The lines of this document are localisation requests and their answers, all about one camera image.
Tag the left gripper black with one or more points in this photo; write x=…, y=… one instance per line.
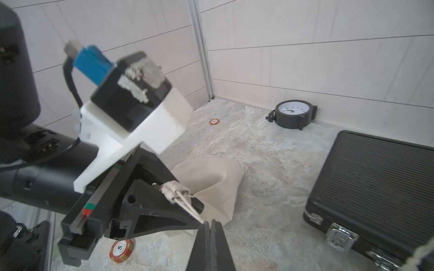
x=136, y=198

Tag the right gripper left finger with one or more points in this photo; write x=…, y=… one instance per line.
x=200, y=256

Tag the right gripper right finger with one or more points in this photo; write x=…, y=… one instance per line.
x=220, y=254

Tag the cream cloth soil bag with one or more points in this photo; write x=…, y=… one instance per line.
x=206, y=188

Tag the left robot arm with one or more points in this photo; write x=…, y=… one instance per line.
x=38, y=165

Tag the red poker chip far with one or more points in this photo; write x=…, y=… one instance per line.
x=214, y=121

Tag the black round gauge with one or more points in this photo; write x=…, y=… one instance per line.
x=293, y=114

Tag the black hard case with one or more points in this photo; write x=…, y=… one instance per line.
x=375, y=196

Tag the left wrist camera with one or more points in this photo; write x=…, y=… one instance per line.
x=133, y=104

